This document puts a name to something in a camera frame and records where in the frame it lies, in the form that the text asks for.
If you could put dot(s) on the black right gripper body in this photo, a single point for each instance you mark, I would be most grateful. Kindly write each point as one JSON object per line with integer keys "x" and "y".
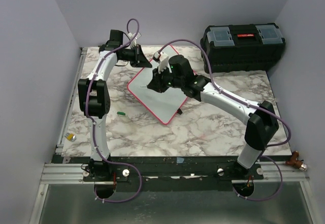
{"x": 166, "y": 78}

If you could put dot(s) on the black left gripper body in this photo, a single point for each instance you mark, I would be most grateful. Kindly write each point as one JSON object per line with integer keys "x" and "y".
{"x": 134, "y": 54}

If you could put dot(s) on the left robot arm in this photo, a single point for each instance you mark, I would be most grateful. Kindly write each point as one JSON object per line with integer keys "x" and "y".
{"x": 94, "y": 98}

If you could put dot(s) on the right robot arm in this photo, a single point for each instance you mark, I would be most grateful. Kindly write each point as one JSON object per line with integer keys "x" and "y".
{"x": 259, "y": 118}

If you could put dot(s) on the pink framed whiteboard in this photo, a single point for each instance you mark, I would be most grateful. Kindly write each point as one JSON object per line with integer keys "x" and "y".
{"x": 162, "y": 102}

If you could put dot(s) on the black toolbox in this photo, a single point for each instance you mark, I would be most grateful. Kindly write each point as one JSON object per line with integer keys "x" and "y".
{"x": 250, "y": 47}

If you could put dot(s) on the yellow grey small object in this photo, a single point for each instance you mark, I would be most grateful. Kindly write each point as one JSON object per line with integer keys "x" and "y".
{"x": 70, "y": 137}

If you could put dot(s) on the copper pipe fitting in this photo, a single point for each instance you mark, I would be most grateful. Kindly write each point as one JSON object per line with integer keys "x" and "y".
{"x": 296, "y": 163}

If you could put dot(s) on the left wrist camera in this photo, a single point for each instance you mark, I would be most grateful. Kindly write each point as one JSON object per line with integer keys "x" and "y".
{"x": 133, "y": 38}

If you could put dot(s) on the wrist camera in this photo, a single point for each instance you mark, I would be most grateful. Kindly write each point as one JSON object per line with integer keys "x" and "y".
{"x": 133, "y": 38}
{"x": 162, "y": 59}

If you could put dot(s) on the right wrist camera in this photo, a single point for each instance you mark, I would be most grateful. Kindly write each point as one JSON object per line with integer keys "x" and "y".
{"x": 162, "y": 59}

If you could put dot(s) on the small black wall object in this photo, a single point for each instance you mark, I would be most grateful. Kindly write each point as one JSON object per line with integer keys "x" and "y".
{"x": 104, "y": 46}

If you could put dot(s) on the aluminium frame rail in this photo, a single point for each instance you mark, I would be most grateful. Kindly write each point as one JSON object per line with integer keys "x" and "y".
{"x": 65, "y": 124}

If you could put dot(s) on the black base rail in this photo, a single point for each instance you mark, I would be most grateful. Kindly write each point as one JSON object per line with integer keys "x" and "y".
{"x": 166, "y": 173}

